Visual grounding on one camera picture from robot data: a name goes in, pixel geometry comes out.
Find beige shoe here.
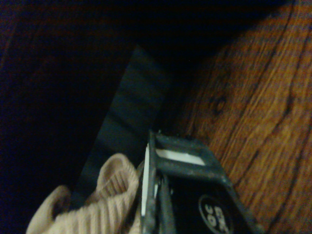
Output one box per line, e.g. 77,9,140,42
25,153,145,234

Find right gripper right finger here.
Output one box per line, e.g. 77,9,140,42
148,130,232,189

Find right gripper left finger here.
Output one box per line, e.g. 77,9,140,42
140,143,178,234

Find brown shoe rack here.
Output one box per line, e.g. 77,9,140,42
0,0,312,234

